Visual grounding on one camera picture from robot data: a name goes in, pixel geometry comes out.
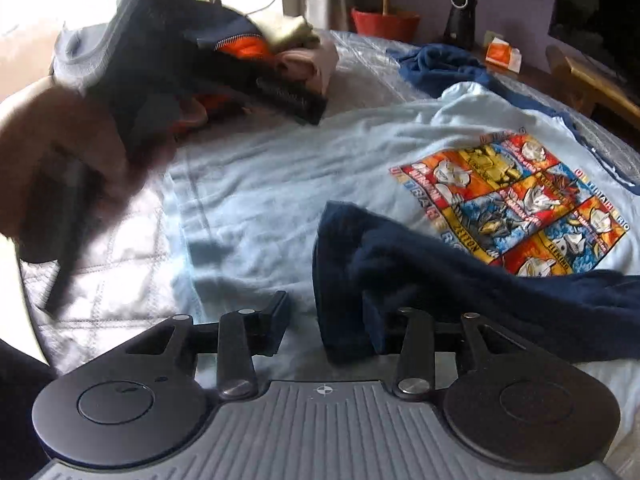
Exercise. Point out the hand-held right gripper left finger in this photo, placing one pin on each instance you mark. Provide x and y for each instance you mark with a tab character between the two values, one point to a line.
279	325

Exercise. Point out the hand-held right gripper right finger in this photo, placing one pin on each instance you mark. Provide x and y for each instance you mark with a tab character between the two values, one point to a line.
415	350

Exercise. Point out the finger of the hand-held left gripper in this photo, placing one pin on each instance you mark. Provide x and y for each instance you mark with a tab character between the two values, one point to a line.
290	97

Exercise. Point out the light blue printed navy-sleeved shirt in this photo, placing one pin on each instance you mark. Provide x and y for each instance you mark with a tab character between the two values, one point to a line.
280	195

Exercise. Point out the person's left hand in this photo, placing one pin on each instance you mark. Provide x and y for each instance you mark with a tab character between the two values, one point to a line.
60	125

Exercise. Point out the beige folded garment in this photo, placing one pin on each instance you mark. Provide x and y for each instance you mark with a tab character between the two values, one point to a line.
287	30

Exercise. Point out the navy orange zip jacket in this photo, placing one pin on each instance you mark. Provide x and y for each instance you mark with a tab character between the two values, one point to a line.
240	42

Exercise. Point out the red plant pot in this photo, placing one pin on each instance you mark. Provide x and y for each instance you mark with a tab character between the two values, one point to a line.
385	25

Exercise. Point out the grey quilted bedspread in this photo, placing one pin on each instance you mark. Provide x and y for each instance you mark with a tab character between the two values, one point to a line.
125	270

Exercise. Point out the black cylindrical appliance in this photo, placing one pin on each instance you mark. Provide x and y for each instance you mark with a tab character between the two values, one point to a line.
459	20

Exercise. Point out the orange tissue pack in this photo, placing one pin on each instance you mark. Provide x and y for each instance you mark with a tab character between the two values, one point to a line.
502	52

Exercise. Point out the wooden television stand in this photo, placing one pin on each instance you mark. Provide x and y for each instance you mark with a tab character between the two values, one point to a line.
590	80

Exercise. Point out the black flat television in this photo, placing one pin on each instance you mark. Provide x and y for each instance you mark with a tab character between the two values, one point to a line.
595	15

